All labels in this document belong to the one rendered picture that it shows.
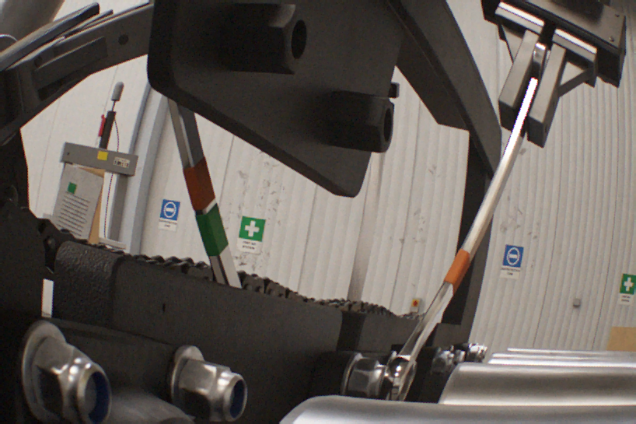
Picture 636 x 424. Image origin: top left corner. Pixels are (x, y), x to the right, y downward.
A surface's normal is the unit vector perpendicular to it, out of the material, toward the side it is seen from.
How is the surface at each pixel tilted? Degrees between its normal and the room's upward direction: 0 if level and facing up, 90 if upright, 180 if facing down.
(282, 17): 60
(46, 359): 42
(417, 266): 90
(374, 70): 90
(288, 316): 90
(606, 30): 64
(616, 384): 37
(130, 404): 21
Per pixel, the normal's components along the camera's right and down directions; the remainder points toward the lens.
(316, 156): 0.94, 0.15
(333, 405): 0.11, -0.98
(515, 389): -0.06, -0.82
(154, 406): 0.63, -0.74
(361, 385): -0.29, -0.06
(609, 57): -0.51, 0.76
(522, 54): -0.18, -0.55
